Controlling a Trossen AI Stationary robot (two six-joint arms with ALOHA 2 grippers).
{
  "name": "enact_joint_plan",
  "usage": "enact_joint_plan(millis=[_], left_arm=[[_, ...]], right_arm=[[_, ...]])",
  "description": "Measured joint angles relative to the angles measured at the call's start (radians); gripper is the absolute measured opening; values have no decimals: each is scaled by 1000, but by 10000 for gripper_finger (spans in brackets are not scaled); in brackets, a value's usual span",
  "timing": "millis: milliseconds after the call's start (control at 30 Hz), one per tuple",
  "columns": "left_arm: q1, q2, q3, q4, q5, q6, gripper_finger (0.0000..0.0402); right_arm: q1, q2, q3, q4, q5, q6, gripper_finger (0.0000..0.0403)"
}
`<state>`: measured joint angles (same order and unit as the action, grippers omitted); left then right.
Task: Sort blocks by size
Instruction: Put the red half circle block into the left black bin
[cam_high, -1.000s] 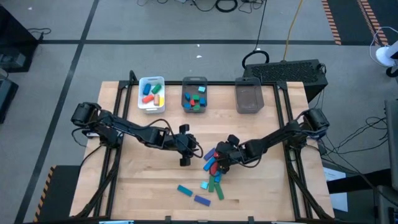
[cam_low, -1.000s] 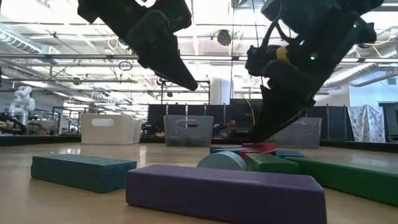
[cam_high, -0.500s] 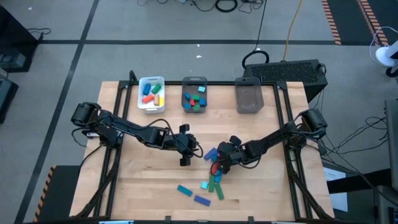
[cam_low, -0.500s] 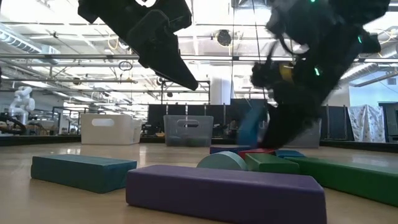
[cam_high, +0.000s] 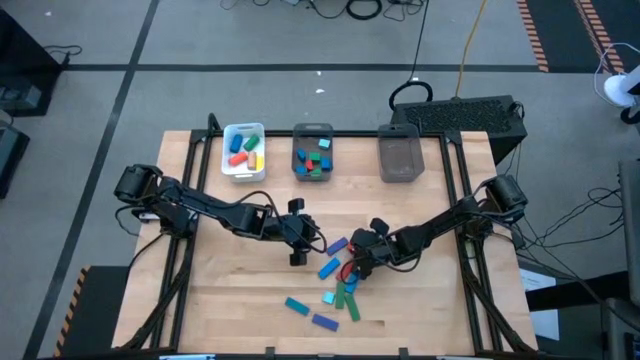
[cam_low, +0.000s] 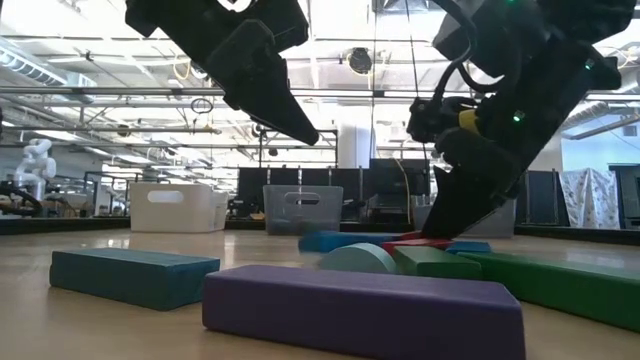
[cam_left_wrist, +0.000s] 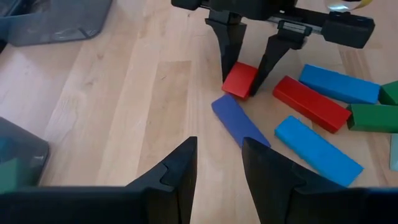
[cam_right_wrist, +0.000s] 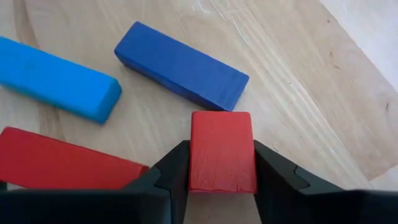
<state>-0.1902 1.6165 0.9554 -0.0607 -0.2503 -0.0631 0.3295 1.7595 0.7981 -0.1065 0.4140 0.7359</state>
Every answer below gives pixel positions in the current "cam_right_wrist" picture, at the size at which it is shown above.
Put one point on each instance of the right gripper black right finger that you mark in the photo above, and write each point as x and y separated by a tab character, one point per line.
311	207

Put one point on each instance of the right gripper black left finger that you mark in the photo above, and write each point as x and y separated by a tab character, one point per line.
93	207

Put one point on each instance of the small red block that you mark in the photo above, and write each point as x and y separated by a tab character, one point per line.
222	152

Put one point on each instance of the red long block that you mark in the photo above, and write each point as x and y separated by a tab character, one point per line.
62	161

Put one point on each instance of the light blue long block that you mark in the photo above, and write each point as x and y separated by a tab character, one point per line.
56	81

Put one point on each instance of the dark blue long block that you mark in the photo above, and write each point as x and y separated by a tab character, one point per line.
180	65

